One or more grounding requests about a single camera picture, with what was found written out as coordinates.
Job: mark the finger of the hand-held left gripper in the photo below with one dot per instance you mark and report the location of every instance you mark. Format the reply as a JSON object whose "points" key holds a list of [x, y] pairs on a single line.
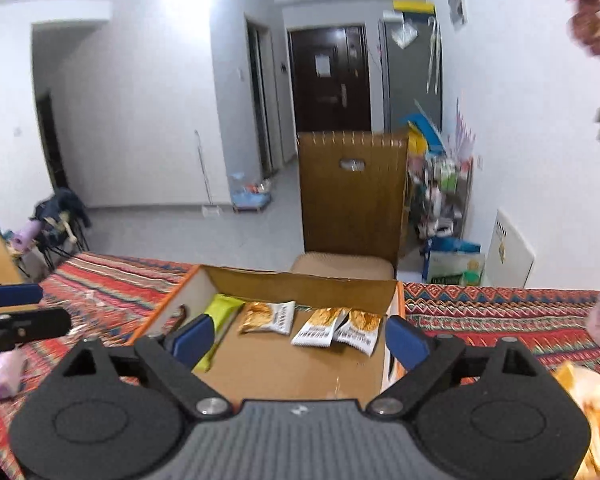
{"points": [[35, 324], [15, 295]]}

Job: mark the dark brown entrance door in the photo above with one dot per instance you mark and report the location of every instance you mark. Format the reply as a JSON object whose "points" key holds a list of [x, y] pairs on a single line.
{"points": [[330, 100]]}

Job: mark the blue floor tray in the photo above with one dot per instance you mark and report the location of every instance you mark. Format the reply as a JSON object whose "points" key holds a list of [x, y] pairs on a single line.
{"points": [[250, 199]]}

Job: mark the folding rack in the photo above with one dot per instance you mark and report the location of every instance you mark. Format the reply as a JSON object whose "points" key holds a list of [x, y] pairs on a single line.
{"points": [[60, 247]]}

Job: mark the green snack packet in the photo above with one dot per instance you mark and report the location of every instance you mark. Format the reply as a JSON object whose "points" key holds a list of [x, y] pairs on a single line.
{"points": [[223, 307]]}

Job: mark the white wall panel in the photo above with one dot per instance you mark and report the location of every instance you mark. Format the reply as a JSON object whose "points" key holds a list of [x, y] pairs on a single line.
{"points": [[510, 250]]}

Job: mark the dark jacket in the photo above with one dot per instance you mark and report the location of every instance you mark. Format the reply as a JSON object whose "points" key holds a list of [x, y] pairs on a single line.
{"points": [[62, 205]]}

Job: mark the blue box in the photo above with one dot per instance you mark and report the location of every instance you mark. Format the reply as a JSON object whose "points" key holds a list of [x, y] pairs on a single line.
{"points": [[455, 246]]}

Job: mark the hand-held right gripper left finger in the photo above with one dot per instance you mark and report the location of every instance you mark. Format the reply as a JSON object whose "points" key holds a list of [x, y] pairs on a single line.
{"points": [[196, 341]]}

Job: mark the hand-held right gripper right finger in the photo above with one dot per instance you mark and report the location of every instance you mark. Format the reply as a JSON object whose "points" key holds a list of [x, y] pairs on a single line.
{"points": [[404, 342]]}

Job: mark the wall poster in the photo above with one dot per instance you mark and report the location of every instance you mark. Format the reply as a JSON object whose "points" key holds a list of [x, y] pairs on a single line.
{"points": [[458, 4]]}

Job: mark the white orange cardboard box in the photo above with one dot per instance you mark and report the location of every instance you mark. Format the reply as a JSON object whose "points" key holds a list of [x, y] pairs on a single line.
{"points": [[280, 365]]}

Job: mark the pink paper decoration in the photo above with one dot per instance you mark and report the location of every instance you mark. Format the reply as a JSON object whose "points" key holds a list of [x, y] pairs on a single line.
{"points": [[464, 132]]}

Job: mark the white paper notice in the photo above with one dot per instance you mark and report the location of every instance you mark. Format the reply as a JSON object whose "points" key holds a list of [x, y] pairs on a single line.
{"points": [[322, 66]]}

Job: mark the artificial flower branch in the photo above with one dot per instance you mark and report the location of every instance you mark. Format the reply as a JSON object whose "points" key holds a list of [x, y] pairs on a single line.
{"points": [[592, 15]]}

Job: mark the golden white snack packet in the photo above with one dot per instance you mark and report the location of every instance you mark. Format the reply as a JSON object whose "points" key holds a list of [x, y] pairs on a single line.
{"points": [[261, 317], [316, 328], [360, 331]]}

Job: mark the blue folded board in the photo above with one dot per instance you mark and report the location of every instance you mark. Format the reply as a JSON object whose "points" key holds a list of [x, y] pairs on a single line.
{"points": [[422, 130]]}

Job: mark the pile of orange white packets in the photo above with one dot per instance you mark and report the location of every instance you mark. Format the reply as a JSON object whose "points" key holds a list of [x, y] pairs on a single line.
{"points": [[597, 410]]}

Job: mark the white mop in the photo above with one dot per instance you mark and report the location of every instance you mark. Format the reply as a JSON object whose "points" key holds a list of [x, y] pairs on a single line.
{"points": [[206, 180]]}

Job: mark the purple rolled mat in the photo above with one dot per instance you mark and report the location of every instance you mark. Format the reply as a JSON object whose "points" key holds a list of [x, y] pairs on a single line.
{"points": [[26, 236]]}

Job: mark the cluttered storage rack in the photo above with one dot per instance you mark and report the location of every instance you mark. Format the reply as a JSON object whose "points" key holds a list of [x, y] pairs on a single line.
{"points": [[442, 195]]}

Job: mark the yellow box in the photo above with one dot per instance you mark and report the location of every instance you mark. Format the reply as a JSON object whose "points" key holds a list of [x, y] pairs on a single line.
{"points": [[414, 6]]}

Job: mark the green white carton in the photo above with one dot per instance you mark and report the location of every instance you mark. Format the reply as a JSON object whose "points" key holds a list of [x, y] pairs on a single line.
{"points": [[455, 269]]}

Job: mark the grey refrigerator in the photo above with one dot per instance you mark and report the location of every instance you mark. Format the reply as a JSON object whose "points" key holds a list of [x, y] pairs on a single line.
{"points": [[411, 85]]}

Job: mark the clear plastic bag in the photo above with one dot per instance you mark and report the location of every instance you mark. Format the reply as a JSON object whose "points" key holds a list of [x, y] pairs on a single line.
{"points": [[404, 35]]}

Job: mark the grey interior door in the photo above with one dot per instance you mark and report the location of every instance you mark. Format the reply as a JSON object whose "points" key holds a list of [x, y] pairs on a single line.
{"points": [[264, 105]]}

